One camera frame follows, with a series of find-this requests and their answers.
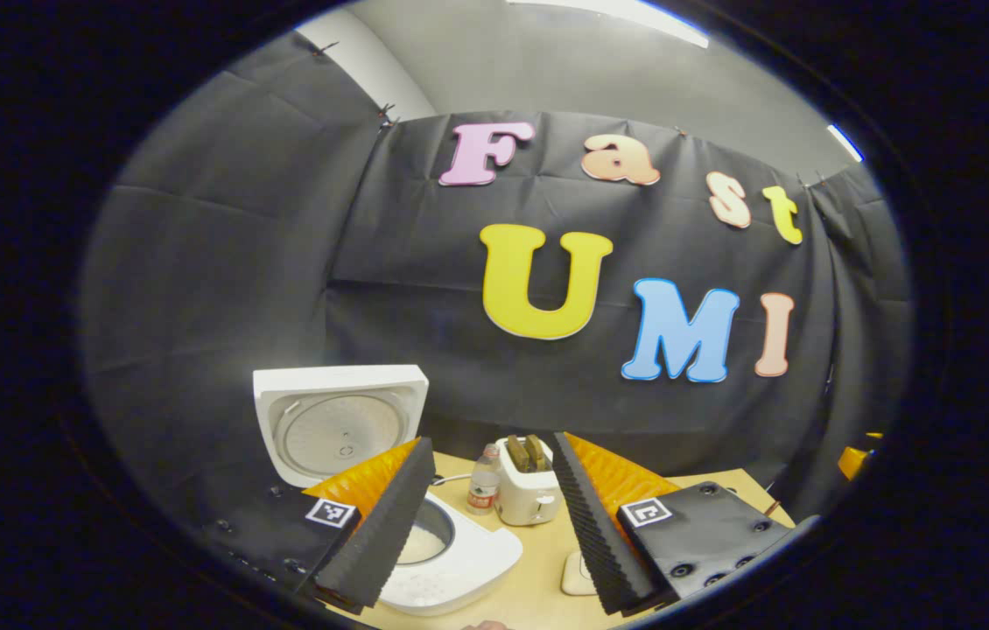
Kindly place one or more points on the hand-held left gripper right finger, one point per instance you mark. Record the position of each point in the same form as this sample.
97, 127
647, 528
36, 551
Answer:
591, 525

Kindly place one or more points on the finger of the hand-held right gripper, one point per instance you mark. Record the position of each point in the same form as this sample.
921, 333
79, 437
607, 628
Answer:
858, 459

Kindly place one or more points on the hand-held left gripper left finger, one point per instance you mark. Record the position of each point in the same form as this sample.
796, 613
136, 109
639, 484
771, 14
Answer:
389, 525

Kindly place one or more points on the clear container of rice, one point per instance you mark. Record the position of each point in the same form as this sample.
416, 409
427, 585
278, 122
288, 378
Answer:
578, 576

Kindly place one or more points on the white rice cooker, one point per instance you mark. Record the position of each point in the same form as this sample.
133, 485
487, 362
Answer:
337, 411

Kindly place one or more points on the white toaster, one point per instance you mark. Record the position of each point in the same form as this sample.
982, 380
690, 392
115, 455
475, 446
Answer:
525, 499

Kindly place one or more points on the brown bread slice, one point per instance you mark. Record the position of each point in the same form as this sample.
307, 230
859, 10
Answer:
536, 451
517, 453

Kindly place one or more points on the clear plastic water bottle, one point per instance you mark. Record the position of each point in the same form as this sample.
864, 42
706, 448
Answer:
484, 486

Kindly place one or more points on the black backdrop cloth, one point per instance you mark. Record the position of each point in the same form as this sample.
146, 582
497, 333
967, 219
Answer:
241, 262

